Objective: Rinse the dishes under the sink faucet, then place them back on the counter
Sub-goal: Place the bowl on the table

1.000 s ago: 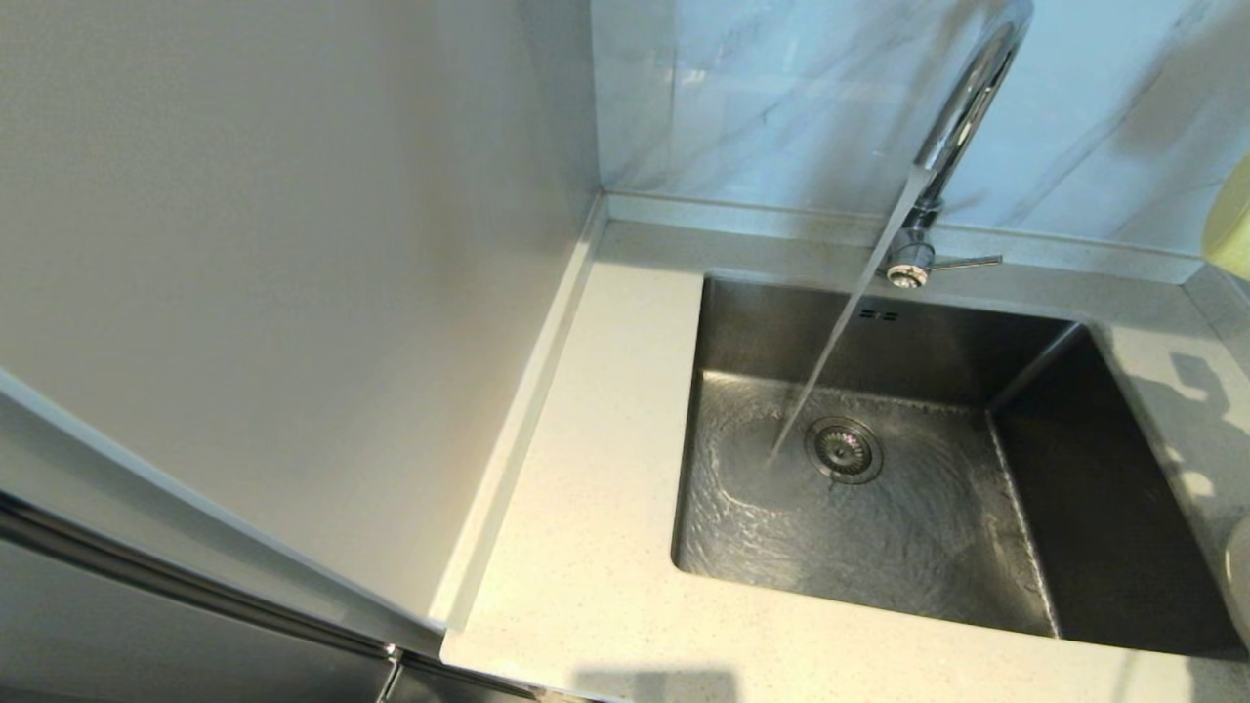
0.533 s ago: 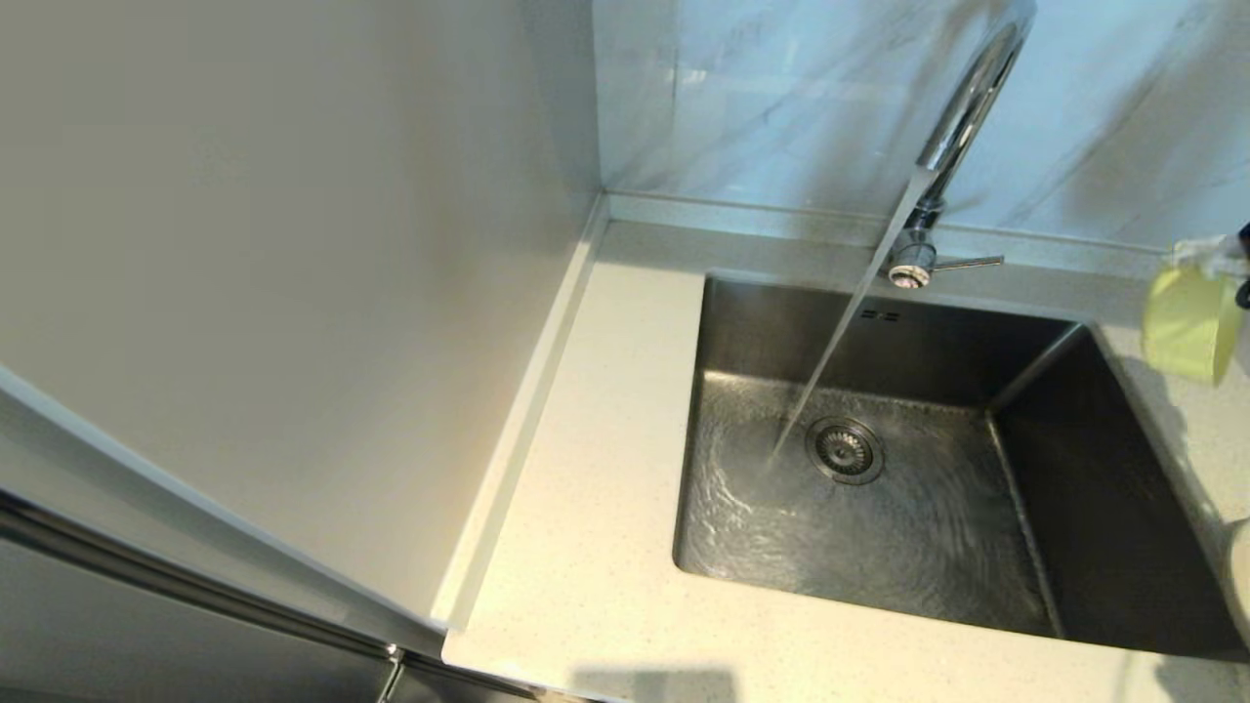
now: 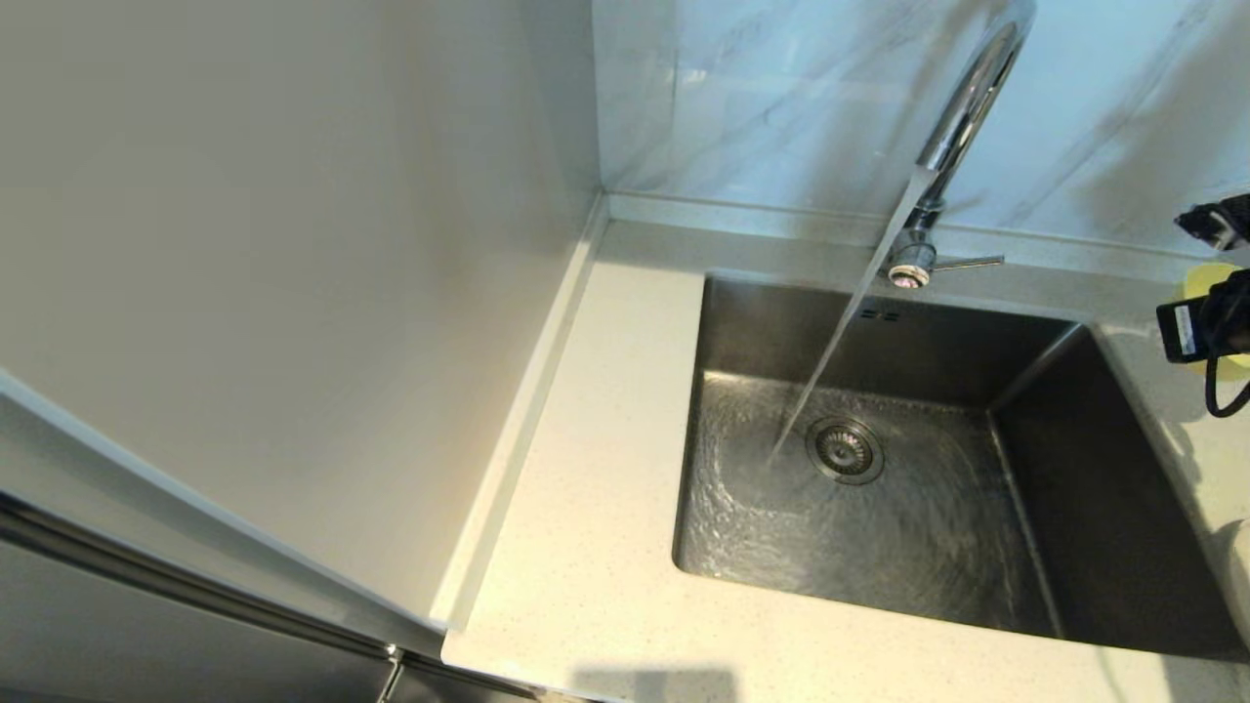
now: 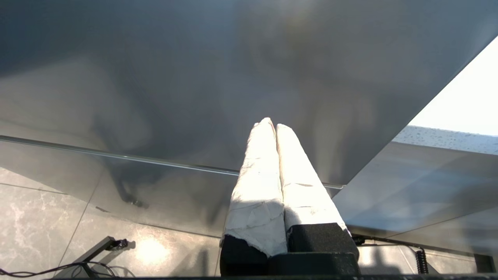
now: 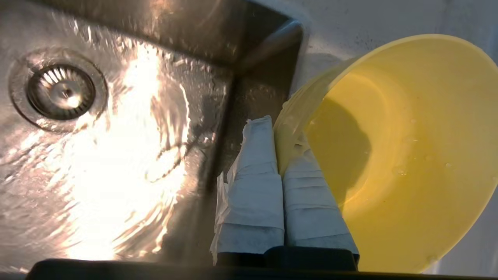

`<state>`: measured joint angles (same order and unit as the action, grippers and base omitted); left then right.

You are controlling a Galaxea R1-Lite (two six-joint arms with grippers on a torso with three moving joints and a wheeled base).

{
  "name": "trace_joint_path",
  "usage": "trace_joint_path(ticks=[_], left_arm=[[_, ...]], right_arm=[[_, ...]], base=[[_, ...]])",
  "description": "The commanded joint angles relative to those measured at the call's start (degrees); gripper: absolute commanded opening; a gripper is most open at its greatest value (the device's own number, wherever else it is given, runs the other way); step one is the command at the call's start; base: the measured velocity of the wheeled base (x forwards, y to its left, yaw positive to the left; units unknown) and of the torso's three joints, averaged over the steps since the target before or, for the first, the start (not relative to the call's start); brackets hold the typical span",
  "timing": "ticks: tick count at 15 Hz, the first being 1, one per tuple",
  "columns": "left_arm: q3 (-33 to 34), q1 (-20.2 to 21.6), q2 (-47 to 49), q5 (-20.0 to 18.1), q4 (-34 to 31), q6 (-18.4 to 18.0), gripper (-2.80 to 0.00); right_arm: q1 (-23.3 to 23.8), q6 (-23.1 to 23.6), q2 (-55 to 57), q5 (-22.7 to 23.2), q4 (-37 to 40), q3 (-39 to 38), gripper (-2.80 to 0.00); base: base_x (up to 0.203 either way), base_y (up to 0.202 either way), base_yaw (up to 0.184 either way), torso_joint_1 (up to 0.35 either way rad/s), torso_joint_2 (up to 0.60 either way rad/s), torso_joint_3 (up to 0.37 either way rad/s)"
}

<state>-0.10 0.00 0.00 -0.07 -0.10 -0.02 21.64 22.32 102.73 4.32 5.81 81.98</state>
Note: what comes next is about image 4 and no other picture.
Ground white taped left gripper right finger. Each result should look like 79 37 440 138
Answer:
275 124 360 261

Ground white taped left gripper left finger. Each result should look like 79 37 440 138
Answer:
220 117 288 277

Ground grey cabinet front under counter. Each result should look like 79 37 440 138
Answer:
333 141 498 255

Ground grey steel appliance door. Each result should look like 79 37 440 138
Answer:
0 0 498 238

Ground black floor box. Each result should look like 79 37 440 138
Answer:
474 254 496 273

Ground black coiled cable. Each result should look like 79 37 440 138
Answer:
352 234 428 275

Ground black metal floor bracket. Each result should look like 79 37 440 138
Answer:
58 235 129 277

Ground thin black floor cable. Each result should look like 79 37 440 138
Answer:
0 261 135 279

